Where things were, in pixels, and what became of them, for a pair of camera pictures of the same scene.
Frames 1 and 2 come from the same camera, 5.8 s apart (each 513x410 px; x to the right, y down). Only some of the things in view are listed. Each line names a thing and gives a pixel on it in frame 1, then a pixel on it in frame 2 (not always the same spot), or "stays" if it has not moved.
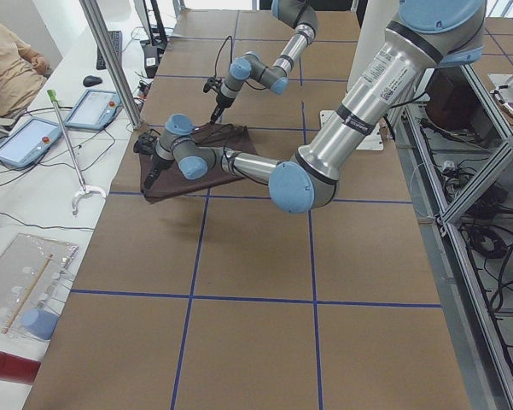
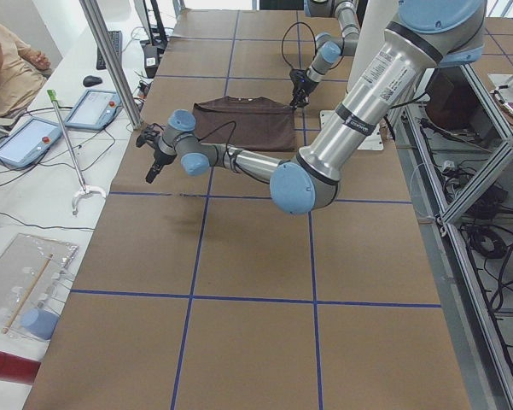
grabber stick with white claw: x=54 y=97 stays
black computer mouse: x=91 y=80 stays
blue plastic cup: x=39 y=322 stays
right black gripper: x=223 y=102 -> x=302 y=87
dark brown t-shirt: x=168 y=179 -> x=256 y=124
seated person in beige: x=14 y=73 stays
